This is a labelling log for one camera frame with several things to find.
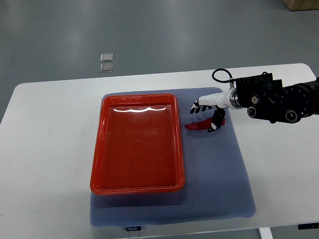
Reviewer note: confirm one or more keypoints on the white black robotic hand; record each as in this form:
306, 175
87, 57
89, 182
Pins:
219, 100

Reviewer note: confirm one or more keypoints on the red chili pepper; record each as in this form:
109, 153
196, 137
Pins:
207, 124

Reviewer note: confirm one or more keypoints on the red plastic tray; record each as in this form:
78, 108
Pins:
138, 146

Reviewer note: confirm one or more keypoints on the blue-grey textured mat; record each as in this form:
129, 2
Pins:
216, 182

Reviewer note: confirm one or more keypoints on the cardboard box corner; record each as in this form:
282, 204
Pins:
296, 5

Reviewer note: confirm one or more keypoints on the upper clear floor plate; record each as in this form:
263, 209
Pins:
106, 57

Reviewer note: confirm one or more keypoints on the white table leg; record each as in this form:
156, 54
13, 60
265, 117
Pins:
265, 233

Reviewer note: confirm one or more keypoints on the black table label right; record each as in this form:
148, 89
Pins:
308, 226

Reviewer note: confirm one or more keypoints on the black table label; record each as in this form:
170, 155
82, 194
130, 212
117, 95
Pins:
133, 229
308, 226

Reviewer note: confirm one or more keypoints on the black table label centre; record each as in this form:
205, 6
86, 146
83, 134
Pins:
133, 229

